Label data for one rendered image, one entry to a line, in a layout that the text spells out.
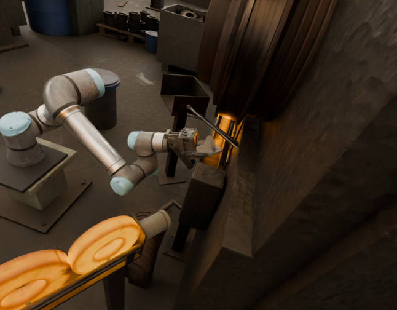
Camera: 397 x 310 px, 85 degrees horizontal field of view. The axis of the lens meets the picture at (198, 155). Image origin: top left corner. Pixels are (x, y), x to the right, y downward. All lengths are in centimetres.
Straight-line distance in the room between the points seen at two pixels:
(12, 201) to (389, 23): 165
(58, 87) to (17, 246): 89
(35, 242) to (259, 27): 138
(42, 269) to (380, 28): 60
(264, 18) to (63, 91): 67
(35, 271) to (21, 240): 99
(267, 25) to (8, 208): 151
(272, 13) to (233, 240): 42
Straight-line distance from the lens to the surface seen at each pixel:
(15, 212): 158
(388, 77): 27
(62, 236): 145
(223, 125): 83
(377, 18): 36
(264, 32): 48
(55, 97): 88
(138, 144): 85
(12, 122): 126
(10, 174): 135
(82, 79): 95
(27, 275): 51
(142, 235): 60
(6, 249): 150
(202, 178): 61
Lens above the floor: 123
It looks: 40 degrees down
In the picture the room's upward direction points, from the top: 17 degrees clockwise
